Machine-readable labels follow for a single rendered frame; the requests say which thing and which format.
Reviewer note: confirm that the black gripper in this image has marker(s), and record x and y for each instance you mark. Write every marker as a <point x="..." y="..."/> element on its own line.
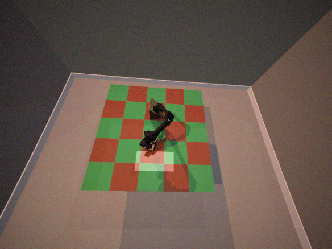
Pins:
<point x="148" y="146"/>

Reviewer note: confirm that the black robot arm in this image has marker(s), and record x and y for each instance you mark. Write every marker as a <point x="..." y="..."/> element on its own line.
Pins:
<point x="151" y="136"/>

